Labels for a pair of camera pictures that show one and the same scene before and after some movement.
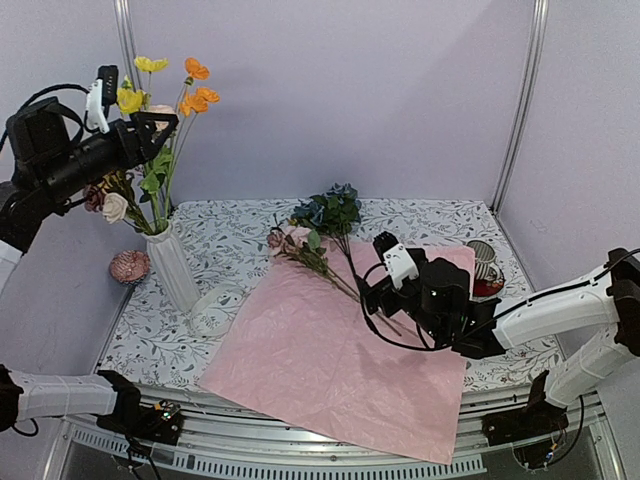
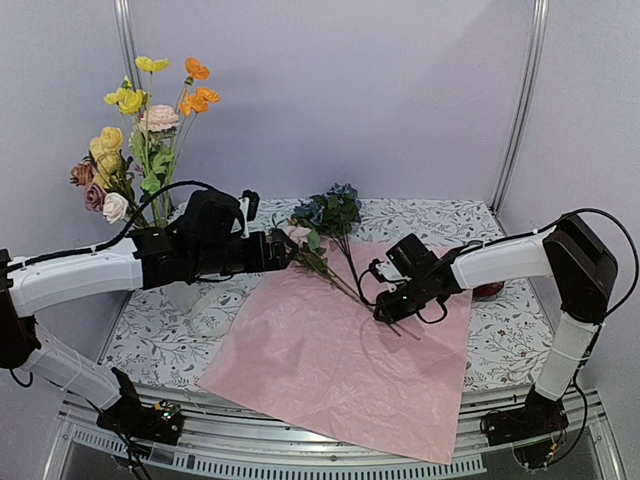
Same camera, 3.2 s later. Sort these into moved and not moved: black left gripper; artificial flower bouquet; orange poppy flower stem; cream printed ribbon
Moved: black left gripper
Not moved: cream printed ribbon; orange poppy flower stem; artificial flower bouquet
